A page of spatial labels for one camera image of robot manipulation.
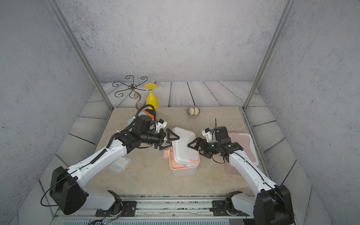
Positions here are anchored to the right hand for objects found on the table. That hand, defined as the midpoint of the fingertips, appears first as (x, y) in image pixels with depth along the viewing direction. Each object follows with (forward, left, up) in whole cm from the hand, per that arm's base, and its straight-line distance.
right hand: (193, 148), depth 76 cm
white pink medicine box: (-8, +5, +3) cm, 10 cm away
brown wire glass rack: (+37, +39, +14) cm, 56 cm away
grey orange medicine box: (+30, +34, -2) cm, 45 cm away
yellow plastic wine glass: (+34, +28, +6) cm, 45 cm away
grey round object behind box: (+39, -1, -12) cm, 41 cm away
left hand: (-1, +8, +9) cm, 12 cm away
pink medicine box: (+8, -29, -3) cm, 30 cm away
